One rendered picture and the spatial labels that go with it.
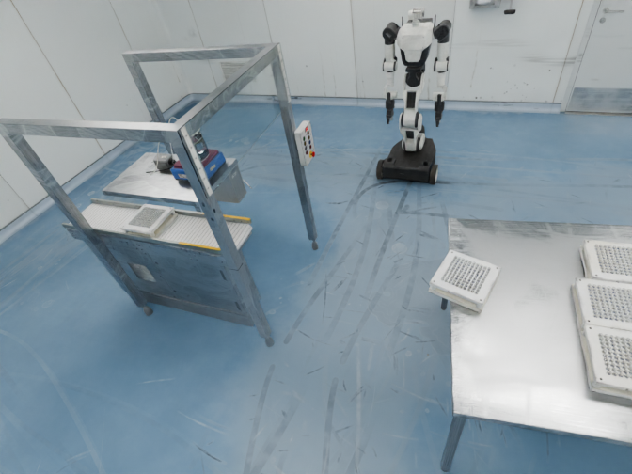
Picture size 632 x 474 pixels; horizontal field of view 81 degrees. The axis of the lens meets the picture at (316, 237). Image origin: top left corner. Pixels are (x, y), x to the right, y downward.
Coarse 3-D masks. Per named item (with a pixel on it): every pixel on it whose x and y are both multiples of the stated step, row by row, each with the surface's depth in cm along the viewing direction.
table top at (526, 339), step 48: (480, 240) 197; (528, 240) 192; (576, 240) 188; (624, 240) 183; (528, 288) 171; (480, 336) 158; (528, 336) 155; (576, 336) 152; (480, 384) 144; (528, 384) 141; (576, 384) 138; (576, 432) 127; (624, 432) 125
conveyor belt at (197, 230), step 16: (96, 208) 266; (112, 208) 263; (128, 208) 260; (96, 224) 251; (112, 224) 248; (176, 224) 238; (192, 224) 236; (208, 224) 233; (240, 224) 228; (176, 240) 226; (192, 240) 224; (208, 240) 222; (240, 240) 219
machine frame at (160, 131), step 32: (128, 64) 254; (0, 128) 187; (32, 128) 178; (64, 128) 170; (96, 128) 163; (128, 128) 156; (160, 128) 152; (288, 128) 246; (32, 160) 201; (64, 192) 220; (224, 224) 187; (224, 256) 200; (128, 288) 274; (256, 320) 240
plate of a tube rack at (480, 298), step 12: (456, 252) 184; (444, 264) 179; (480, 264) 176; (492, 264) 175; (468, 276) 172; (492, 276) 170; (444, 288) 170; (456, 288) 169; (468, 300) 165; (480, 300) 162
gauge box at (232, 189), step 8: (232, 176) 199; (240, 176) 206; (224, 184) 201; (232, 184) 200; (240, 184) 207; (216, 192) 208; (224, 192) 206; (232, 192) 203; (240, 192) 208; (224, 200) 211; (232, 200) 208; (240, 200) 209
